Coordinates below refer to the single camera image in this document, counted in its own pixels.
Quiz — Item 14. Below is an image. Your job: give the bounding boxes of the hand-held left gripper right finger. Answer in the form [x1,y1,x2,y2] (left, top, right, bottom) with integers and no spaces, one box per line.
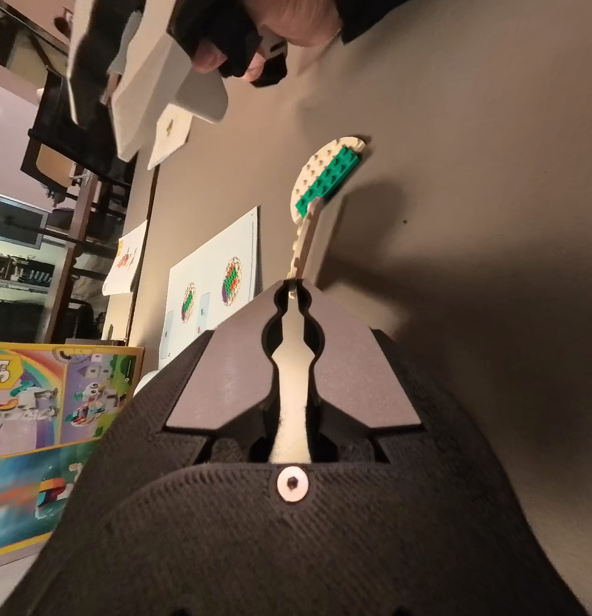
[297,278,423,464]

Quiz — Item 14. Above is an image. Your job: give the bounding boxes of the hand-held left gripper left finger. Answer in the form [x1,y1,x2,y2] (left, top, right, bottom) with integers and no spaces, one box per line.
[165,279,298,464]

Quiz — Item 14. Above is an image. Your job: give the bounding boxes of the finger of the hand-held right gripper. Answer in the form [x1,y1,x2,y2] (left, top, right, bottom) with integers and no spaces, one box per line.
[66,0,147,129]
[109,35,230,163]

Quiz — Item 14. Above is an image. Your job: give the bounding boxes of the pale blue instruction booklet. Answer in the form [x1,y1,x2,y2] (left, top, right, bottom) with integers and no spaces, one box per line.
[158,205,261,372]

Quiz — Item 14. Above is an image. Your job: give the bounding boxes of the white half-round lego plate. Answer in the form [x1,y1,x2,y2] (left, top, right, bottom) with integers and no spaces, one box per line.
[269,199,324,466]
[291,136,368,225]

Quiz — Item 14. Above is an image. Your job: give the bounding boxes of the green lego plate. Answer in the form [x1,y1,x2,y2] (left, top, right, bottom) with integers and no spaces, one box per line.
[296,146,363,218]

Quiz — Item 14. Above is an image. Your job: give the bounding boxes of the yellow lego set box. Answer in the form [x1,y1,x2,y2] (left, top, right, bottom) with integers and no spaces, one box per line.
[0,340,146,562]

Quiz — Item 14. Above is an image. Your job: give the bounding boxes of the person's right hand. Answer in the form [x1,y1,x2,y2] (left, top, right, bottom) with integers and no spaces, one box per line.
[192,0,346,83]

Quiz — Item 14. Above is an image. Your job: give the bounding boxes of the small white instruction booklet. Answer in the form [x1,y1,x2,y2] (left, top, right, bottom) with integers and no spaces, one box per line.
[146,102,193,171]

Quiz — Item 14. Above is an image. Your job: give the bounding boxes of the black chair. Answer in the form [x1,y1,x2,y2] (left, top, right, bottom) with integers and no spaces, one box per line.
[20,66,139,194]

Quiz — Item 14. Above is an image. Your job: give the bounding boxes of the open instruction booklet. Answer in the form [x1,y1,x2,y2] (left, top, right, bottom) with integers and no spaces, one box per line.
[102,220,149,297]

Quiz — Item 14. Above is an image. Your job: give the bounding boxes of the grey monitor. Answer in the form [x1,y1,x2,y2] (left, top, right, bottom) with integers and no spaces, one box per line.
[0,189,52,252]

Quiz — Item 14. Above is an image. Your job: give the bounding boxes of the brown wooden post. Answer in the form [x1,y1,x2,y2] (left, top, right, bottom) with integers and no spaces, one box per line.
[42,168,102,346]

